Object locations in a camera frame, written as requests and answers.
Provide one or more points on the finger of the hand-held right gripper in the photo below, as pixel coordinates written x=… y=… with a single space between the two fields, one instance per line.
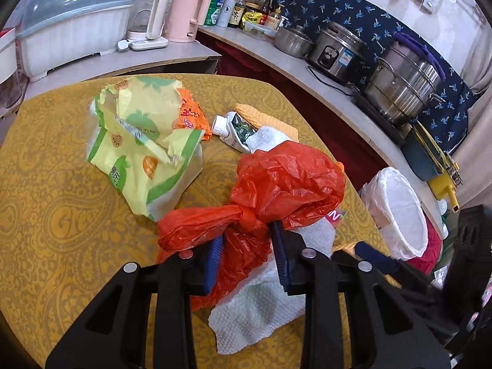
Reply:
x=378 y=258

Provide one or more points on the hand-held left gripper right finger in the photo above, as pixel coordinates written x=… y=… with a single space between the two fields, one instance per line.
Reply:
x=282 y=261

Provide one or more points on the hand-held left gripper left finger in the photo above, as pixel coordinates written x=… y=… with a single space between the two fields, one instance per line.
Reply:
x=215 y=263

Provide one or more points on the white bin with plastic liner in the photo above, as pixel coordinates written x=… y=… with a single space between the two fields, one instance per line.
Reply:
x=399 y=207

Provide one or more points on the white paper towel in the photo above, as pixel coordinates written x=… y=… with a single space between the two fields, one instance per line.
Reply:
x=250 y=307

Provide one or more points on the pink snack wrapper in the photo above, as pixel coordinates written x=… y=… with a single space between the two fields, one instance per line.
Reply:
x=336 y=215

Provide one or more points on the red plastic bag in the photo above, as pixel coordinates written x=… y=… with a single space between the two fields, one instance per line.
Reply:
x=292 y=180

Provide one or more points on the white tissue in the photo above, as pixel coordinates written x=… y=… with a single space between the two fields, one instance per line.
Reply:
x=269 y=139

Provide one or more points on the orange sponge cloth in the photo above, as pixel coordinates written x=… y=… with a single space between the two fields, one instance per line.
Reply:
x=287 y=130
x=251 y=112

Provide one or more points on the white squeezed tube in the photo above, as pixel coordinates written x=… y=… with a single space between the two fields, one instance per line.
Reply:
x=240 y=130

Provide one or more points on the orange snack wrapper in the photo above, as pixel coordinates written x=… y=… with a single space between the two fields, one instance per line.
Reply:
x=190 y=117

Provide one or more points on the green yellow snack bag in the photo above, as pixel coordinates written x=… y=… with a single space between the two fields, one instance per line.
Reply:
x=134 y=123

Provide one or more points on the stack of blue yellow basins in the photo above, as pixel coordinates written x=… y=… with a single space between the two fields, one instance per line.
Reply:
x=422 y=161

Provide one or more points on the black induction cooker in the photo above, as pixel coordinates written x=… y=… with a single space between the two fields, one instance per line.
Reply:
x=369 y=107

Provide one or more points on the large steel steamer pot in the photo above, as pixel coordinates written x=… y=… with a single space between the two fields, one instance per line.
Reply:
x=403 y=80

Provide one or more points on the yellow patterned tablecloth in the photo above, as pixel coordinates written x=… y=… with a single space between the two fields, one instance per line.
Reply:
x=57 y=180

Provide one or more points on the purple pot holder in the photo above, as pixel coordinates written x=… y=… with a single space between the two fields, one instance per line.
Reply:
x=422 y=48

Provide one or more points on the steel rice cooker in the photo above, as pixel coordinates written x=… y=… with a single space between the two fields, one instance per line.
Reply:
x=338 y=53

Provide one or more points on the steel mixing bowl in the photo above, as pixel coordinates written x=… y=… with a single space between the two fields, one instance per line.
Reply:
x=294 y=42

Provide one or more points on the small white scoop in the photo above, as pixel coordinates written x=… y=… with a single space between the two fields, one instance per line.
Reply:
x=123 y=45

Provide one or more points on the pink electric kettle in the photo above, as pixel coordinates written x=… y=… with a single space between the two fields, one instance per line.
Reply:
x=184 y=15

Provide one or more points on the group of condiment bottles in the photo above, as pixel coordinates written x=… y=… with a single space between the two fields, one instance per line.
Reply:
x=238 y=11

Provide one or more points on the glass electric kettle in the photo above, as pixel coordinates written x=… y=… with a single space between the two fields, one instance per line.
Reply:
x=148 y=19

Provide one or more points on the blue floral cloth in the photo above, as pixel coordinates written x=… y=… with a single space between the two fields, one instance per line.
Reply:
x=326 y=4

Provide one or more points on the white dish drainer with lid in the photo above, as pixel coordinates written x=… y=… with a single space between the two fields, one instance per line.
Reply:
x=77 y=30

